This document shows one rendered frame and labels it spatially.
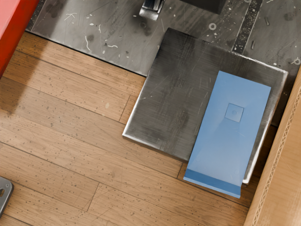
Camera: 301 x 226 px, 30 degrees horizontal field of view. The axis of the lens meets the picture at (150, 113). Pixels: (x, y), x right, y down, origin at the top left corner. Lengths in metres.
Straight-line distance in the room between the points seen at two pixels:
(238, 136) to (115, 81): 0.18
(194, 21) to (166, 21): 0.04
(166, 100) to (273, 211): 0.19
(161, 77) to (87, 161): 0.14
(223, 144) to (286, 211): 0.11
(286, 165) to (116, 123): 0.23
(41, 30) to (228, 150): 0.30
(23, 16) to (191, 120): 0.26
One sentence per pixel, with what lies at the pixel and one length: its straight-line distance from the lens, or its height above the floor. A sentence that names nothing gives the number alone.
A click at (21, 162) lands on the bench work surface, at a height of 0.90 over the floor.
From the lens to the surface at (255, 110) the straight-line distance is 0.73.
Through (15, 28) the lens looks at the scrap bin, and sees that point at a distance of 0.76.
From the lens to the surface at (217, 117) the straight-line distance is 0.72.
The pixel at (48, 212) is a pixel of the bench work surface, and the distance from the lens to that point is 0.73.
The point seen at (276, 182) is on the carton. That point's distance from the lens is 0.73.
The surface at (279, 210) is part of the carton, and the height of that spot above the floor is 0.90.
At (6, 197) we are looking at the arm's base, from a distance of 0.73.
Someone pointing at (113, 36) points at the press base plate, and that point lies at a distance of 0.78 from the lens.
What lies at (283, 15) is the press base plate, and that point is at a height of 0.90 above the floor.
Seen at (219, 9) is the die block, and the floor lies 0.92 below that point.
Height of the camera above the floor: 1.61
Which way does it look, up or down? 75 degrees down
